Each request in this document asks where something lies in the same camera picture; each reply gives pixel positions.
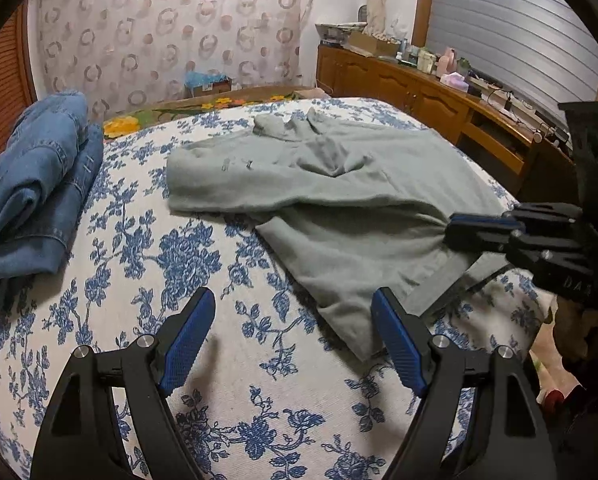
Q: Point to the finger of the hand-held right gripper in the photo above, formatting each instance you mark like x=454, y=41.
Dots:
x=479, y=220
x=529, y=255

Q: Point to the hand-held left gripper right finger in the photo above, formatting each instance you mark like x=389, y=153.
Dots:
x=399, y=340

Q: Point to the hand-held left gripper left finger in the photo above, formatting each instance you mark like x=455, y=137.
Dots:
x=189, y=340

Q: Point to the grey pants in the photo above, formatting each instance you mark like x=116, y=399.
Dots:
x=329, y=210

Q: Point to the person's right hand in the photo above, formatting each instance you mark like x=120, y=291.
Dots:
x=579, y=330

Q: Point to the blue floral white bedspread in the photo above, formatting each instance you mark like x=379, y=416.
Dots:
x=259, y=400

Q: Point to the wooden sideboard cabinet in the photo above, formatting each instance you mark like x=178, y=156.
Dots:
x=429, y=95

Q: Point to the pink tissue box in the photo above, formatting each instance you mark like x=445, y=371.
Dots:
x=454, y=81

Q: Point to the pink bottle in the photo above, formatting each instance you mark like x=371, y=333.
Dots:
x=446, y=60

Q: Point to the open flat cardboard box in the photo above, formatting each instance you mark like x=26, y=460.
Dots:
x=371, y=45

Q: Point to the folded blue jeans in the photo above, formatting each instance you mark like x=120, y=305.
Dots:
x=34, y=185

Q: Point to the yellow flowered blanket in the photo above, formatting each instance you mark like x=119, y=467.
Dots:
x=129, y=122

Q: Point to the patterned tray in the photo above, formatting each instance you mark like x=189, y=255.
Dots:
x=339, y=31

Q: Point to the cream lace curtain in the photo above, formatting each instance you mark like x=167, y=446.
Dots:
x=391, y=0

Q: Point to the blue plastic bag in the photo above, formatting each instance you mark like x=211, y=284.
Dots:
x=204, y=79

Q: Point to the wooden slatted door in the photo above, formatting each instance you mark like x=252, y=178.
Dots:
x=4, y=100

